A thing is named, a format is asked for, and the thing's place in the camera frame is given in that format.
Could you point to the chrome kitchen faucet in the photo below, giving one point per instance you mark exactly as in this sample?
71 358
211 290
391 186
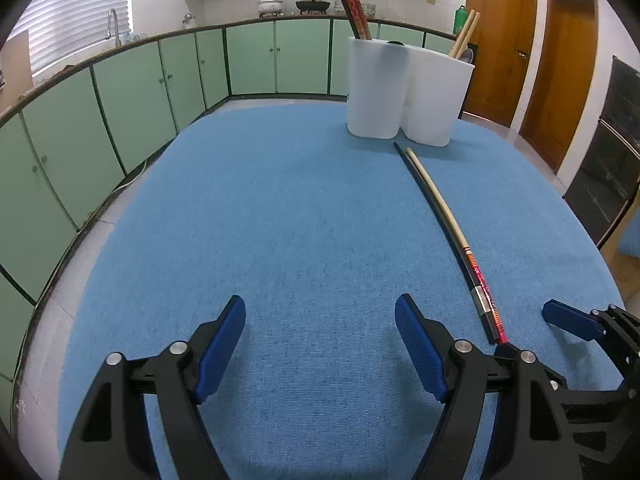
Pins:
114 22

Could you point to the green base cabinets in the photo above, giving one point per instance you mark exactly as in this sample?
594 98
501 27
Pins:
60 125

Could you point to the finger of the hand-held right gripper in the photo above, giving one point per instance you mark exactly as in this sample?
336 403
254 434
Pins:
600 415
570 320

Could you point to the white cooking pot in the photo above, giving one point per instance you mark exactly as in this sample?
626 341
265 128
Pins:
270 6

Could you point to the plain wooden chopstick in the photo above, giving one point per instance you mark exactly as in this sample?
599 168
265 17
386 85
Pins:
467 35
461 35

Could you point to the white window blinds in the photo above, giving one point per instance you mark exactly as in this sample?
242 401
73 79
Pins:
75 10

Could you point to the green bottle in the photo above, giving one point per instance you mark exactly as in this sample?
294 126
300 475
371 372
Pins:
460 20

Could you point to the cardboard box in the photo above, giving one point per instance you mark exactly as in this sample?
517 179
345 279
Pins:
15 65

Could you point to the blue tablecloth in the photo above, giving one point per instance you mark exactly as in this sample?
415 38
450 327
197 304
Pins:
275 210

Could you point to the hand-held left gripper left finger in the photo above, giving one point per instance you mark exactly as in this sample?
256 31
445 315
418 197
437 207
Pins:
220 350

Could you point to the white double utensil holder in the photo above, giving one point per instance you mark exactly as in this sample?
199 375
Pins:
380 90

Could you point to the black glass cabinet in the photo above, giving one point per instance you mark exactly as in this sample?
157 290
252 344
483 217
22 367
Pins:
607 160

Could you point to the black chopstick with silver band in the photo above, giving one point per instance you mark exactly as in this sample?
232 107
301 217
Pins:
424 182

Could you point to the wooden door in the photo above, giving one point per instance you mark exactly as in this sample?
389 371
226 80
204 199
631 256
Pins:
562 75
500 45

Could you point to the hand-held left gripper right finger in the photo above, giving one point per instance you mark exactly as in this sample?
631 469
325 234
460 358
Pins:
420 345

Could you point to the black wok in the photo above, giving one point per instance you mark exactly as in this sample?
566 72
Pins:
313 6

